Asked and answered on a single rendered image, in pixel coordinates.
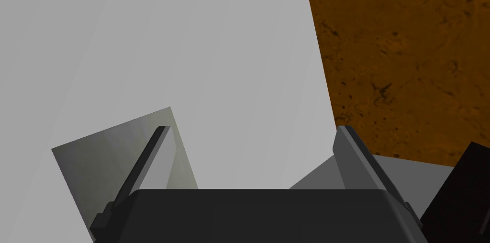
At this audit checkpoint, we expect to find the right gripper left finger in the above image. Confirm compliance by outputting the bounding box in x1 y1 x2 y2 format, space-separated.
110 125 177 208

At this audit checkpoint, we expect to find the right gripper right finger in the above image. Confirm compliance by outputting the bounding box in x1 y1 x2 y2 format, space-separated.
332 125 408 206

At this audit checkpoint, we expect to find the grey square panel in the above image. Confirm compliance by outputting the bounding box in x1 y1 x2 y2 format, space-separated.
51 107 199 242

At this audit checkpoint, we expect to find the black box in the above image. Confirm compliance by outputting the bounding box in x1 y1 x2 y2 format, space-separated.
420 141 490 243

